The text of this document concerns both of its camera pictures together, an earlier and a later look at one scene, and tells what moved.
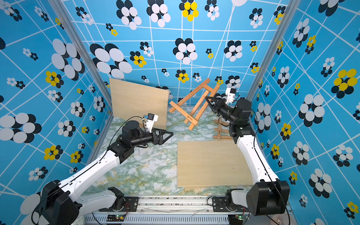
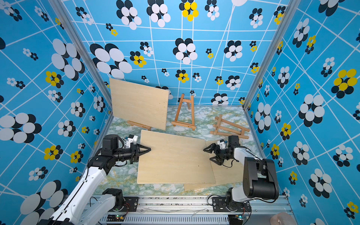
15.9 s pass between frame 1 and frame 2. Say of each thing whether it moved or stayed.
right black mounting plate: stayed
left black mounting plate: stayed
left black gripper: moved
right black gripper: moved
